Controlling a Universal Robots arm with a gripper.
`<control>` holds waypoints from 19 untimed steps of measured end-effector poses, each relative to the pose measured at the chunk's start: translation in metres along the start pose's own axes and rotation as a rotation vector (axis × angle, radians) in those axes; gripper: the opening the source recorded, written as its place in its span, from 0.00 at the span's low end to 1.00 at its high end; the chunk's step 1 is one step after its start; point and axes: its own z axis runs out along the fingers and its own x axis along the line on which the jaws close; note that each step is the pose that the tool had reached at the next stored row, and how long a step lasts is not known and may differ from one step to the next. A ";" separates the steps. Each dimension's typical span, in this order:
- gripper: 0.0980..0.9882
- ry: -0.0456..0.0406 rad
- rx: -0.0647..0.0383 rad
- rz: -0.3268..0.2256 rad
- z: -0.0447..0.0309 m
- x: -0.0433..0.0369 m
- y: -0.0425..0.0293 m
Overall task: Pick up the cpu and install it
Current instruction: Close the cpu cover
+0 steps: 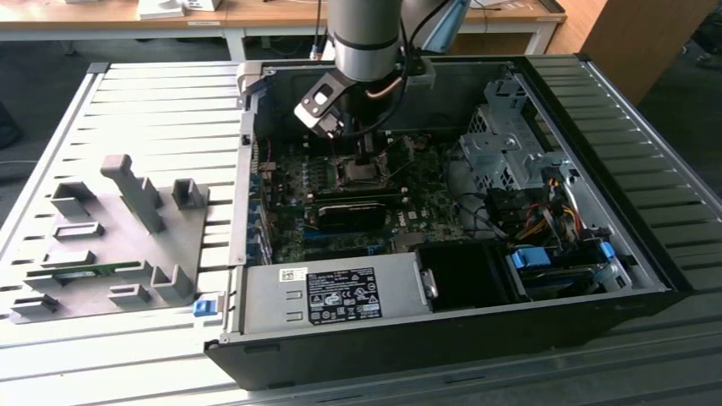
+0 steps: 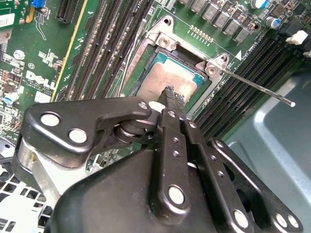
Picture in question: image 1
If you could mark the hard disk in blue carrier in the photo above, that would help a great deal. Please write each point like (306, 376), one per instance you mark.
(530, 258)

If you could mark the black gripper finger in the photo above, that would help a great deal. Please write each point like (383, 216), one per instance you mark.
(366, 150)

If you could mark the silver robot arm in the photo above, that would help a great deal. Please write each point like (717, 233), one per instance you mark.
(363, 42)

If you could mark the metal drive cage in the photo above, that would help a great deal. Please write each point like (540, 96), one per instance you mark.
(490, 158)

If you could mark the green RAM stick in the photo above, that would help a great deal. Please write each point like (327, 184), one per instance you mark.
(113, 267)

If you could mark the wooden desk white frame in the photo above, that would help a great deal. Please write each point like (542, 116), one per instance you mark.
(508, 19)
(85, 19)

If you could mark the silver CPU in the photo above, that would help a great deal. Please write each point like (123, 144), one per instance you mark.
(361, 173)

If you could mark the grey parts rack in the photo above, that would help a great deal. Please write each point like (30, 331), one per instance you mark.
(122, 254)

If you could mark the blue plastic latch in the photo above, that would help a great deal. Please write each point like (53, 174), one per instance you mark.
(606, 253)

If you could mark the black RAM slot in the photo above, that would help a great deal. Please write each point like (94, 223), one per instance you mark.
(355, 202)
(355, 194)

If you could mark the white box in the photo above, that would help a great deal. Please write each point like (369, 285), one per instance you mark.
(163, 10)

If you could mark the CPU socket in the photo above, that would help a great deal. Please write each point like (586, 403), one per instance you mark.
(385, 179)

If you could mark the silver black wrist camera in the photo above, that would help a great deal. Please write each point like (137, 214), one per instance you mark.
(318, 99)

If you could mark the black PC case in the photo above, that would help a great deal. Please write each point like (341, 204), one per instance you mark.
(395, 359)

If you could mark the blue plastic block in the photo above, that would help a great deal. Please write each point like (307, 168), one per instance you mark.
(205, 308)

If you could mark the dark chipset heatsink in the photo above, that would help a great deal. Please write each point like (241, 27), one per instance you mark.
(408, 241)

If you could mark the black fan shroud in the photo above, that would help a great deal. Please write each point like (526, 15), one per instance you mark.
(460, 277)

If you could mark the wooden cabinet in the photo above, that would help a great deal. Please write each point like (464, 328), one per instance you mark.
(637, 46)

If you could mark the black graphics card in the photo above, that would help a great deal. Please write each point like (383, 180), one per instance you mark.
(347, 217)

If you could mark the grey power supply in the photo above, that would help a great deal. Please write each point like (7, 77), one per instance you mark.
(271, 296)

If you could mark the green motherboard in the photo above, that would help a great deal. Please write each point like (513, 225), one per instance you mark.
(418, 199)

